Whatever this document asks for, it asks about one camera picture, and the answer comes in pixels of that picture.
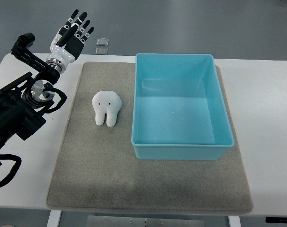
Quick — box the lower floor socket plate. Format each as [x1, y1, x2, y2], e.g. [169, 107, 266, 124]
[95, 47, 108, 55]

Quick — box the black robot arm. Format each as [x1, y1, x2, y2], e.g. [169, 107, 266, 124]
[0, 33, 67, 149]

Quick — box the left white table leg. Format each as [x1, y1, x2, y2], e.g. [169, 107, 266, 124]
[46, 210, 62, 227]

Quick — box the right white table leg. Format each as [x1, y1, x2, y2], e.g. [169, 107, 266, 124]
[228, 216, 241, 227]

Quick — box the upper floor socket plate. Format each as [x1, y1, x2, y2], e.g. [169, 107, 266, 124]
[96, 38, 109, 46]

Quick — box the black table control panel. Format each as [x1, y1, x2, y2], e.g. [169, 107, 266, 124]
[265, 217, 287, 224]

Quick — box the floor socket plate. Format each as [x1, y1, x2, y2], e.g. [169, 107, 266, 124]
[96, 38, 109, 46]
[95, 47, 108, 55]

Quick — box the blue plastic box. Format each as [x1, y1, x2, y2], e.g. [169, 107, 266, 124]
[131, 53, 235, 160]

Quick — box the grey felt mat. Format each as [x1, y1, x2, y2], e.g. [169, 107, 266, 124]
[46, 62, 253, 215]

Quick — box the white table leg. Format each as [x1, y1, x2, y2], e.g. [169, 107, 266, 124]
[46, 210, 62, 227]
[228, 216, 241, 227]

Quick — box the white tooth plush toy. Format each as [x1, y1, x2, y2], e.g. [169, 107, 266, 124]
[92, 91, 122, 127]

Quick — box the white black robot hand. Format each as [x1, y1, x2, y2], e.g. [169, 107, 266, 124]
[46, 9, 94, 73]

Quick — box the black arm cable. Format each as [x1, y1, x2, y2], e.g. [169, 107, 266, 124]
[0, 153, 22, 189]

